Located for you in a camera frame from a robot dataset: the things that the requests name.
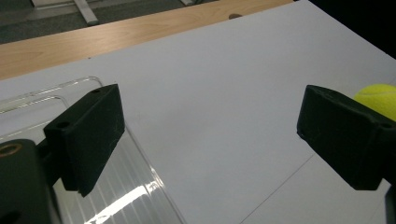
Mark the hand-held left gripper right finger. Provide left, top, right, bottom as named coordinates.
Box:
left=296, top=84, right=396, bottom=191

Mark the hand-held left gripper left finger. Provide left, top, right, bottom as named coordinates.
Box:
left=43, top=83, right=126, bottom=198

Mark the yellow tennis ball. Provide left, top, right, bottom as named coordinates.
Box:
left=353, top=82, right=396, bottom=123

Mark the clear plastic tray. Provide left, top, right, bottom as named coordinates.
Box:
left=0, top=76, right=189, bottom=224

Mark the white metal stand frame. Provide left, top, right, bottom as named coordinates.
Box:
left=29, top=0, right=204, bottom=27

